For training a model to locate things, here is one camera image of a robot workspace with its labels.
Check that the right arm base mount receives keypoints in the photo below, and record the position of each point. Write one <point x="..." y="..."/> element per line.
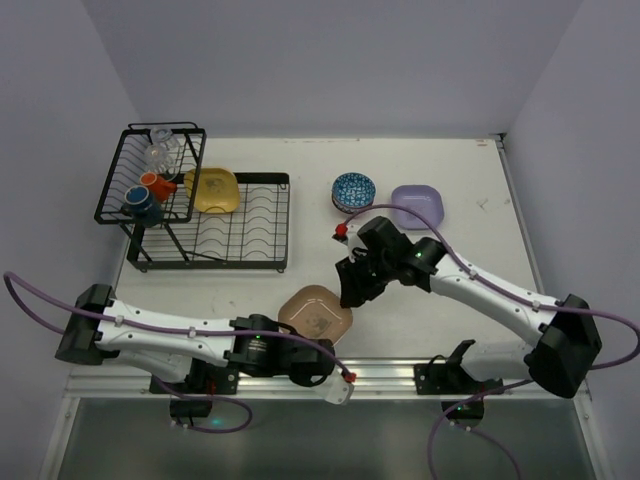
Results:
<point x="445" y="376"/>

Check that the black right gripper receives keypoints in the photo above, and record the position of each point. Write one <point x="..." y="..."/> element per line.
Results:
<point x="358" y="279"/>

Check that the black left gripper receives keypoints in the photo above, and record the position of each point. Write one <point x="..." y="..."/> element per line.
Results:
<point x="310" y="364"/>

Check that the aluminium table rail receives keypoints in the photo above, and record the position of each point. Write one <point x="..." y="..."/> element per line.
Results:
<point x="377" y="379"/>

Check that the red-inside blue-outside bowl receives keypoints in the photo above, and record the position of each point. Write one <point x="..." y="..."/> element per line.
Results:
<point x="347" y="209"/>

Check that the orange mug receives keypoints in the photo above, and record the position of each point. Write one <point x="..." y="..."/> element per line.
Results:
<point x="161" y="188"/>

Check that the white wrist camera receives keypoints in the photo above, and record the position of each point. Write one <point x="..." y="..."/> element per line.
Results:
<point x="334" y="389"/>
<point x="355" y="246"/>

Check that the brown plastic plate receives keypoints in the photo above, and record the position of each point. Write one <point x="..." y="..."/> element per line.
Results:
<point x="315" y="312"/>

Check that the blue mug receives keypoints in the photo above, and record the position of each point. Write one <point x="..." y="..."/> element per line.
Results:
<point x="141" y="205"/>

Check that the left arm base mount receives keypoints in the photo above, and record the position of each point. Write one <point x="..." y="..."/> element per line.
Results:
<point x="202" y="379"/>

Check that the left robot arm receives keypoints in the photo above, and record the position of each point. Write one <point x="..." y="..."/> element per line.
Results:
<point x="169" y="346"/>

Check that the black wire dish rack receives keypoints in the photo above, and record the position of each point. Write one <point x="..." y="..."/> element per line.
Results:
<point x="179" y="214"/>

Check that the yellow plastic plate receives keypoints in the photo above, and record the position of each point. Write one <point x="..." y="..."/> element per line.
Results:
<point x="216" y="191"/>

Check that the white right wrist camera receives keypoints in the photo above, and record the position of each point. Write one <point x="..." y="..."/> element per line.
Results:
<point x="355" y="246"/>

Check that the blue triangle pattern bowl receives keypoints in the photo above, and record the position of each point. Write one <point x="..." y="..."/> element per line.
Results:
<point x="354" y="189"/>

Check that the purple plastic plate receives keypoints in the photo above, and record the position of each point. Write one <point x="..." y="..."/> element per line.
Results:
<point x="422" y="199"/>

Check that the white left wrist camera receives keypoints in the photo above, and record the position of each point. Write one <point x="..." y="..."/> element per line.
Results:
<point x="334" y="389"/>

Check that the clear drinking glass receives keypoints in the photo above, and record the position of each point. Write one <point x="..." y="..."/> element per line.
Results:
<point x="159" y="160"/>
<point x="164" y="137"/>

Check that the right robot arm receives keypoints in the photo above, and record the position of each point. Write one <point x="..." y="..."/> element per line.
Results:
<point x="558" y="340"/>

